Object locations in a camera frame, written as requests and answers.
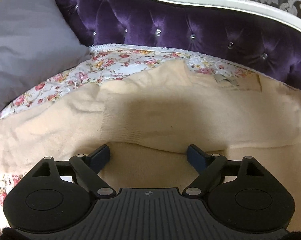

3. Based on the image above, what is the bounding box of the floral bedspread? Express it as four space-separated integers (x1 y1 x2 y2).
0 43 301 230

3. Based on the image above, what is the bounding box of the grey pillow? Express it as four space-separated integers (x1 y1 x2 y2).
0 0 89 112

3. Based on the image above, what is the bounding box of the purple tufted velvet headboard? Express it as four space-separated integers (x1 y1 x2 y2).
55 0 301 90

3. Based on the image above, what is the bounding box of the cream beige knit garment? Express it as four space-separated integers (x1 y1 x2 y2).
0 60 301 233

